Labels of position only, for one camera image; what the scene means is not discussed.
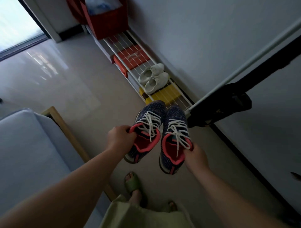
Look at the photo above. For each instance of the dark red paper bag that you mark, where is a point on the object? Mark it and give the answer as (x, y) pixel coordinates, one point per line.
(75, 9)

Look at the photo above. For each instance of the person's left forearm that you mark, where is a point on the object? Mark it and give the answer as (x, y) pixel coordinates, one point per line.
(58, 195)

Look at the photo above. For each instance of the person's right leg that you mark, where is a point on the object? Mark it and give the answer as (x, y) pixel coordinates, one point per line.
(173, 206)

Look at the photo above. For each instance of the olive green shorts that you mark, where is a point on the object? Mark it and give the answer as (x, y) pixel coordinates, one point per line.
(141, 216)

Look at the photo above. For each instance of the white metal shoe rack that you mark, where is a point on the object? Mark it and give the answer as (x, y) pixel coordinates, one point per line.
(150, 63)

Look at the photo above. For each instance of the large red paper bag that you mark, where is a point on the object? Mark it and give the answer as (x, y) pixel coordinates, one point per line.
(105, 21)

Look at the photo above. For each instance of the black baseboard strip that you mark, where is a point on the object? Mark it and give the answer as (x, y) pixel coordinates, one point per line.
(247, 164)

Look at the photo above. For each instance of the black hanging garment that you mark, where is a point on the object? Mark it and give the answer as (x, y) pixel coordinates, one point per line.
(235, 98)

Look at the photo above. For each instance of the red shoe box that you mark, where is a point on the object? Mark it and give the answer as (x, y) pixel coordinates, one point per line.
(131, 58)

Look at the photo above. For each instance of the white and grey shoe box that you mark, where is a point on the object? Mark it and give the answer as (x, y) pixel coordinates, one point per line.
(103, 47)

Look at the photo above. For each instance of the person's left hand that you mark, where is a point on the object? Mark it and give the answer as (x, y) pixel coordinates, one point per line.
(120, 139)

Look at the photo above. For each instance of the person's right hand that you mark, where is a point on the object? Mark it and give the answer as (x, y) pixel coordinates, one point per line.
(196, 159)

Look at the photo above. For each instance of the blue knit sneaker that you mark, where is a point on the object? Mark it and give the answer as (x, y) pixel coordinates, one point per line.
(175, 112)
(150, 110)

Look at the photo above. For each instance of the person's left leg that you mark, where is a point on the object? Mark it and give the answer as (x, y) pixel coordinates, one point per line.
(135, 196)

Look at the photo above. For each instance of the green foam slipper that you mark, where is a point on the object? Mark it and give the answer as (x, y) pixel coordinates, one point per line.
(173, 206)
(132, 184)

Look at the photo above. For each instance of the yellow shoe box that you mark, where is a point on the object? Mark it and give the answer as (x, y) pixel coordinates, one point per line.
(164, 94)

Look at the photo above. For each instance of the white shoelace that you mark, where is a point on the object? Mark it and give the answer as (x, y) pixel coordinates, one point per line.
(150, 122)
(178, 131)

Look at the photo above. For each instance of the person's right forearm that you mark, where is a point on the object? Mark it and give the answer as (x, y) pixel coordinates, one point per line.
(235, 202)

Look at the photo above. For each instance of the glass sliding door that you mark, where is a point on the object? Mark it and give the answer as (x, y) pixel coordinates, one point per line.
(21, 25)

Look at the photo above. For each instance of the person's leg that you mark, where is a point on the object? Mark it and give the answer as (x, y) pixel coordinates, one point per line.
(135, 196)
(173, 206)

